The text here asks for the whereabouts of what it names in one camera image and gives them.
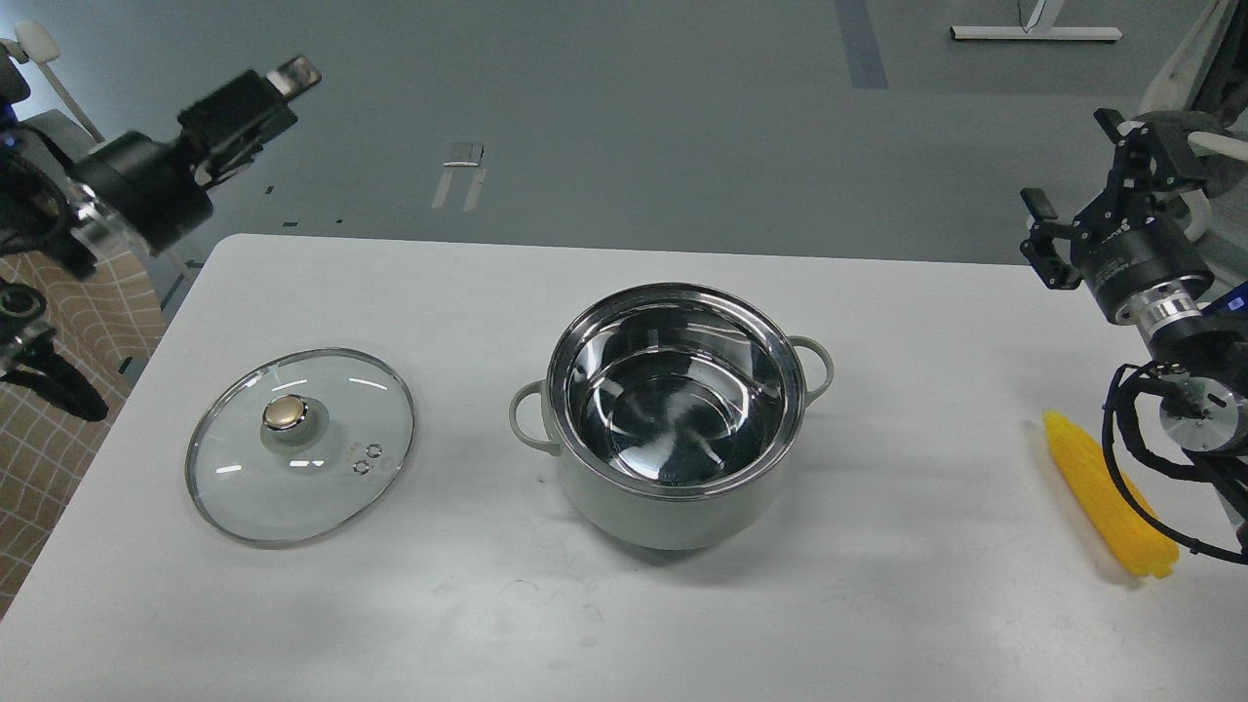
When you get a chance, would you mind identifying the grey white chair right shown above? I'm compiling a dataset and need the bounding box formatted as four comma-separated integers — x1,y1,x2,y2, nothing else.
1136,1,1247,244

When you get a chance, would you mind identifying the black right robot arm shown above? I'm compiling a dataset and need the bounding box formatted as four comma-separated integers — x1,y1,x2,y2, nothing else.
1020,107,1246,565

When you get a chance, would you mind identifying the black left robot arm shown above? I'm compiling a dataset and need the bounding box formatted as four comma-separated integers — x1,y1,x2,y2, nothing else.
2,55,322,281

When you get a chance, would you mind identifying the yellow corn cob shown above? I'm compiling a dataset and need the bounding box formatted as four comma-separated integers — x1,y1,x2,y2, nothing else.
1041,408,1181,580

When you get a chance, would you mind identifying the beige checkered cloth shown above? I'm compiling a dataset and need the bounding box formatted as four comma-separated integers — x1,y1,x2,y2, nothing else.
1,252,168,610

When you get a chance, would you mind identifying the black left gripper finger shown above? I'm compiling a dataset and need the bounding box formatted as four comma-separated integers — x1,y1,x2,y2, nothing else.
177,55,324,186

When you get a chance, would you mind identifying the pale green steel pot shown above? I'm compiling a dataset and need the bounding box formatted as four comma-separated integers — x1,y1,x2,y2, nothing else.
508,284,837,551

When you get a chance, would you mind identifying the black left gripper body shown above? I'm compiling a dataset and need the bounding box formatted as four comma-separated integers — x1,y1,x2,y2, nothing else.
74,132,213,256

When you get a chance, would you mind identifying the glass pot lid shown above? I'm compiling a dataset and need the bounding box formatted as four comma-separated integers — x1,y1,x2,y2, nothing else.
183,347,417,547

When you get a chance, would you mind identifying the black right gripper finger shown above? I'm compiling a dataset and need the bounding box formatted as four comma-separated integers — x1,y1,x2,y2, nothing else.
1020,189,1082,292
1094,107,1207,229

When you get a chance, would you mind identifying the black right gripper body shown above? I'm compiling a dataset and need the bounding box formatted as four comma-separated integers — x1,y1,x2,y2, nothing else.
1071,214,1214,326

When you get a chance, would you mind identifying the white desk leg base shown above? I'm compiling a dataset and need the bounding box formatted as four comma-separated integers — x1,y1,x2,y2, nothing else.
948,1,1123,44

